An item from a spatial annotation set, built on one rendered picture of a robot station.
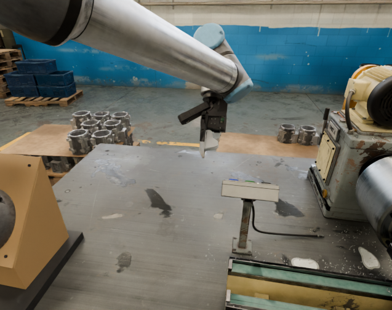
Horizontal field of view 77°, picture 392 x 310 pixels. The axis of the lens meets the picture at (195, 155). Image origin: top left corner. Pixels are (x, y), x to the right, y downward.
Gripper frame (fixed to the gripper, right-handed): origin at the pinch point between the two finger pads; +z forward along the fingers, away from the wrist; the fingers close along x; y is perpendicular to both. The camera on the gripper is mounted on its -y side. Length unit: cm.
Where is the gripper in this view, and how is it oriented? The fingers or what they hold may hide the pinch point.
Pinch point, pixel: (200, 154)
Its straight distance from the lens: 82.4
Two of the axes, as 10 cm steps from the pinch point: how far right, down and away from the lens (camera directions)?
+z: -1.1, 9.8, -1.5
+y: 9.8, 0.9, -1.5
